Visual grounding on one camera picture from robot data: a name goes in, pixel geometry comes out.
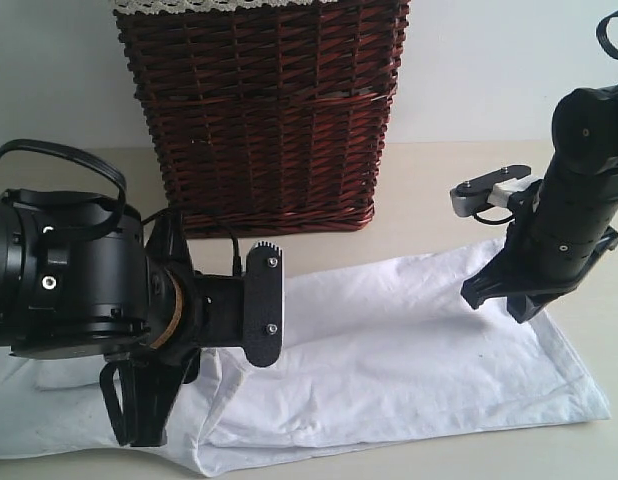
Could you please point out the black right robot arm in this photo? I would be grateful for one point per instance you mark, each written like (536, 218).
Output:
(585, 161)

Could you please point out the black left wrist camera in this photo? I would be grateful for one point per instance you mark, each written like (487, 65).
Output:
(263, 304)

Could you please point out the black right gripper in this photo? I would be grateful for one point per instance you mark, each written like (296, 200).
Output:
(551, 245)

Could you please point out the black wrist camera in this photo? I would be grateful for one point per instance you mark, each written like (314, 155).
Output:
(471, 196)
(263, 304)

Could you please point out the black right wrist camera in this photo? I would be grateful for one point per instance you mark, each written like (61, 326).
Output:
(471, 196)

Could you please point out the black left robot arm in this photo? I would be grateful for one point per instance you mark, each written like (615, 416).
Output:
(82, 274)

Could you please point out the dark red wicker basket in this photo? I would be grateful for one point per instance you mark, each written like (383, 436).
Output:
(268, 121)

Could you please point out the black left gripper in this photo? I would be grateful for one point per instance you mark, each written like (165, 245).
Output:
(140, 387)

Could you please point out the white t-shirt red lettering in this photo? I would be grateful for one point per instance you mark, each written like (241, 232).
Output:
(380, 354)

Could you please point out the grey lace-trimmed basket liner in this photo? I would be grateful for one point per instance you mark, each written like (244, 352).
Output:
(153, 7)

